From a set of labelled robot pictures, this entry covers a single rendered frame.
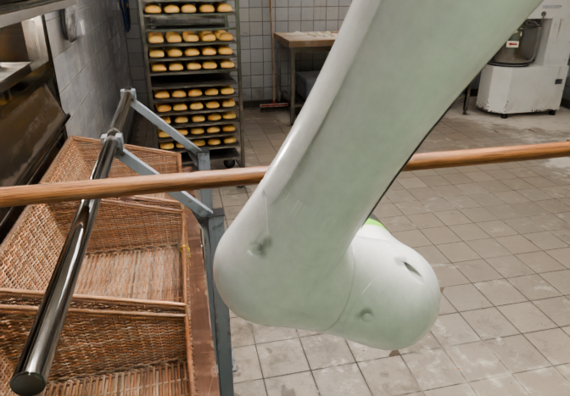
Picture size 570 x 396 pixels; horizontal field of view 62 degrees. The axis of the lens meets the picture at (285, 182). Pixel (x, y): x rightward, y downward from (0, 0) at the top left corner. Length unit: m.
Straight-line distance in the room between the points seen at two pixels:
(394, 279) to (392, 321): 0.04
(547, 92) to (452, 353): 4.42
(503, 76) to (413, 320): 5.52
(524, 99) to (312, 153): 5.80
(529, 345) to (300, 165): 2.18
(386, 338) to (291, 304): 0.11
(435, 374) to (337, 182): 1.88
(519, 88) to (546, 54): 0.46
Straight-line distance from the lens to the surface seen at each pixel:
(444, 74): 0.32
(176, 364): 1.33
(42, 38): 2.26
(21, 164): 1.70
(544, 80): 6.20
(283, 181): 0.36
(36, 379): 0.52
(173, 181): 0.77
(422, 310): 0.48
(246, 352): 2.20
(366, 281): 0.44
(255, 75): 5.86
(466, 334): 2.42
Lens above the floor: 1.50
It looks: 23 degrees down
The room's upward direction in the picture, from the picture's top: straight up
